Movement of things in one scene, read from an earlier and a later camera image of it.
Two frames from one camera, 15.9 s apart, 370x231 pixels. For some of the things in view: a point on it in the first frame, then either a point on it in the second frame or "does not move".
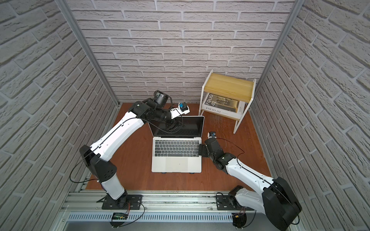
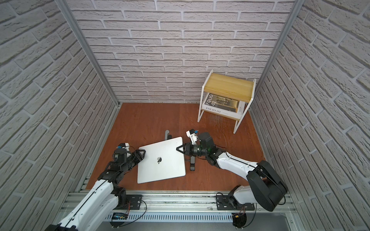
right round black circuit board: (239, 219) does not move
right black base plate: (229, 202) does not move
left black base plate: (124, 202) does not move
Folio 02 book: (224, 106) does not move
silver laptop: (177, 150) to (162, 160)
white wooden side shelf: (227, 97) does not move
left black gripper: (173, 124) to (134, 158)
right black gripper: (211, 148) to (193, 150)
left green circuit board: (120, 216) does not move
